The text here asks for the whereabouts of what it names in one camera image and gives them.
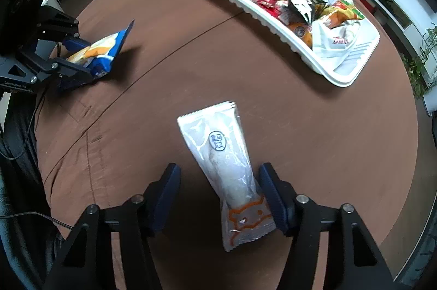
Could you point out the white crumpled snack wrapper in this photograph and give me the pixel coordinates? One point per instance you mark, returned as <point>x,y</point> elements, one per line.
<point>333,45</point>

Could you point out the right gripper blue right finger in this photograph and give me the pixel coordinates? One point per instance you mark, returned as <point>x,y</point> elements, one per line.
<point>280,196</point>

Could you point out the white plastic tray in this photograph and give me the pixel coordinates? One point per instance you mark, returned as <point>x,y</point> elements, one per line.
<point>293,30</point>

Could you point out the brown round table cloth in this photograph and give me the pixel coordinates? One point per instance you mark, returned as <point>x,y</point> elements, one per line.
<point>107,141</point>

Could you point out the blue yellow chip bag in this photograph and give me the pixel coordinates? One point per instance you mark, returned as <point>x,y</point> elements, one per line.
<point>98,57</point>

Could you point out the plant in white pot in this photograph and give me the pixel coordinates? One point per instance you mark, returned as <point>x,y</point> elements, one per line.
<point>420,63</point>

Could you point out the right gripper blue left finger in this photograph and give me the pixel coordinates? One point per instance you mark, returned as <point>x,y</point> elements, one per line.
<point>165,191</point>

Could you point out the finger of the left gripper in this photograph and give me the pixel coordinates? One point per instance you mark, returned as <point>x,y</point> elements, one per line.
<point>73,45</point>

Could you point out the clear white orange snack packet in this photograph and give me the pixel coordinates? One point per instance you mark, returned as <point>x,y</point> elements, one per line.
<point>215,138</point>

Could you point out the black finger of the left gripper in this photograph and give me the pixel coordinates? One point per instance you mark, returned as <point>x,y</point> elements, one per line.
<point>55,73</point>

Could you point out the orange yellow snack packet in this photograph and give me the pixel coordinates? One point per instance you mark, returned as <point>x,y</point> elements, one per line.
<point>340,12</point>

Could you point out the black snack bag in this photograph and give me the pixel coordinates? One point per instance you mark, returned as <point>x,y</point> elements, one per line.
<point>309,10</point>

